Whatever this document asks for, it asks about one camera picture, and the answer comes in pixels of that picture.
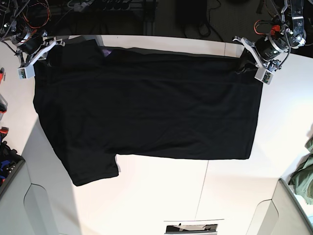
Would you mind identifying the green cloth pile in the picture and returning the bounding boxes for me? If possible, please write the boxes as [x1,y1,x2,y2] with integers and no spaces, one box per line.
[289,137,313,205]

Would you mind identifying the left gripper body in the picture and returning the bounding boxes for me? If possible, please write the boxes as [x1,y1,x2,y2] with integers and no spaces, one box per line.
[232,35,291,72]

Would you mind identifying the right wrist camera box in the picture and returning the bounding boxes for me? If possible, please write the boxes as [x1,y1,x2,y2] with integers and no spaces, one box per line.
[18,65,35,79]

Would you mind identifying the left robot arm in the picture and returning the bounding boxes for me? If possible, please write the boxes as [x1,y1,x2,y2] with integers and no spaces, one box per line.
[233,0,306,73]

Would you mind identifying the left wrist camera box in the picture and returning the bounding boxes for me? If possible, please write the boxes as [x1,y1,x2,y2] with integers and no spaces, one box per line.
[254,68,273,85]

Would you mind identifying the white paper sheet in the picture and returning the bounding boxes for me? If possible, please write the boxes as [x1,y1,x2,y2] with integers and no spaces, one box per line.
[164,219,224,235]

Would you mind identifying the grey bin with clothes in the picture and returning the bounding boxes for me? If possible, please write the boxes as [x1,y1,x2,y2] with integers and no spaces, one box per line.
[0,127,25,197]

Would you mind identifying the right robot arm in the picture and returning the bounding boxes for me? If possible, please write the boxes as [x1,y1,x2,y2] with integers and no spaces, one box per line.
[0,0,65,68]

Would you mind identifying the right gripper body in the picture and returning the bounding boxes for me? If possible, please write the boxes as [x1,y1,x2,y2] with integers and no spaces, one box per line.
[13,30,65,69]

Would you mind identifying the black t-shirt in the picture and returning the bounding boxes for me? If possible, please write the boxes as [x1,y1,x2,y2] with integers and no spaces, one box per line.
[33,40,263,186]

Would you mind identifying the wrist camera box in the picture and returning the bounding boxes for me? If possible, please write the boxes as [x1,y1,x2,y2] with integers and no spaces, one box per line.
[18,65,35,79]
[254,68,273,85]

